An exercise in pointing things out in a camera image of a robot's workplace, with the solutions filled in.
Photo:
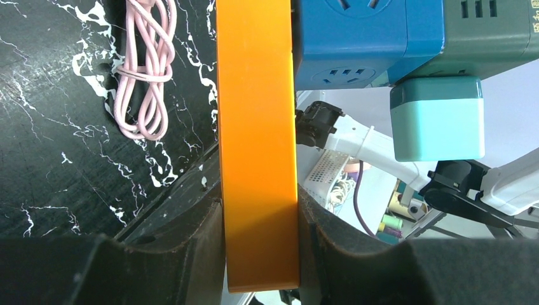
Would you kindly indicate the teal white charger plug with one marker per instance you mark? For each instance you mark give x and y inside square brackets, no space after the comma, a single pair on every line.
[438,119]

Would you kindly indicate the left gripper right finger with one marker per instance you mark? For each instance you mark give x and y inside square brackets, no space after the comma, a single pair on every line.
[342,265]

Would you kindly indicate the dark green socket cube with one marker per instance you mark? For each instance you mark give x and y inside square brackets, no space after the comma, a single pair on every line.
[485,38]

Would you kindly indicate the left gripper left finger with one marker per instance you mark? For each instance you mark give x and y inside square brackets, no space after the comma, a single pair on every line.
[179,263]

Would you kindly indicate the blue socket cube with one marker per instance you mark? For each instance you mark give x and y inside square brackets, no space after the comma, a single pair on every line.
[360,44]

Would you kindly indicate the orange socket cube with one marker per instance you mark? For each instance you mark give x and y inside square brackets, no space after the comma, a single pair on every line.
[257,144]

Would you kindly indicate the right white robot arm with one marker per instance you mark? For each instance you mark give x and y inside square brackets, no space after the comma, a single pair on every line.
[464,188]

